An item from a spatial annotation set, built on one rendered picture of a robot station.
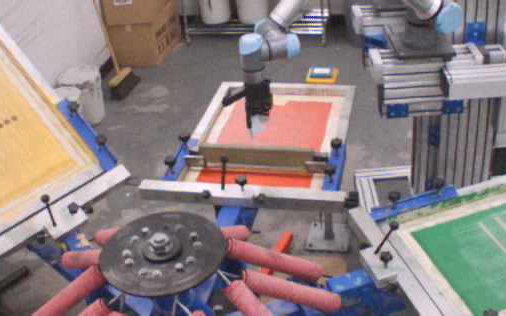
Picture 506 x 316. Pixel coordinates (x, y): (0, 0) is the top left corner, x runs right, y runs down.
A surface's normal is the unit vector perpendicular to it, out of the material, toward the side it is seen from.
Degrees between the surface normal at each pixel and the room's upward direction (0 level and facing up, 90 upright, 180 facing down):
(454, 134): 90
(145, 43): 89
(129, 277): 0
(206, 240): 0
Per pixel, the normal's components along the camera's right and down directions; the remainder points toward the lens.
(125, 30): -0.26, 0.53
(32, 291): -0.09, -0.83
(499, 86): 0.00, 0.55
